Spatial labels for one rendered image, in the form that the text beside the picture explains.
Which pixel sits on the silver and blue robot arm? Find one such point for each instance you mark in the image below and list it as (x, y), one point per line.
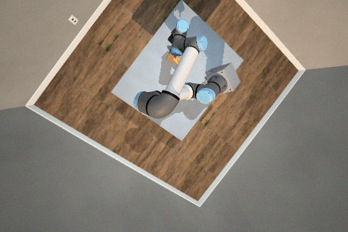
(160, 104)

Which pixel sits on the tan mat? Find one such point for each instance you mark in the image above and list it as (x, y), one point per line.
(172, 59)

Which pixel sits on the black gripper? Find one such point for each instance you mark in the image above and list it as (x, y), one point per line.
(170, 39)

